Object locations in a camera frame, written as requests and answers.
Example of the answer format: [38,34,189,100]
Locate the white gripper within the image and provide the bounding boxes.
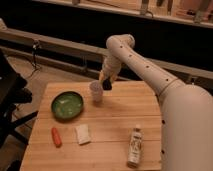
[99,60,119,91]

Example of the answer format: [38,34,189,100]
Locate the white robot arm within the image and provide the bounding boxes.
[100,34,213,171]

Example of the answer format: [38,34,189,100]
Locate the green bowl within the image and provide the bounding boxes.
[51,91,84,121]

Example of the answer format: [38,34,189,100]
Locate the white plastic bottle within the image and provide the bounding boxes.
[127,125,142,168]

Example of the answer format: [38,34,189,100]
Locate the orange carrot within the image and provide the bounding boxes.
[51,127,62,148]

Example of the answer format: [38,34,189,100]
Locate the black office chair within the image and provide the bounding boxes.
[0,49,38,148]

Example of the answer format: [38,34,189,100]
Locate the black hanging cable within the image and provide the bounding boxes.
[30,39,43,73]

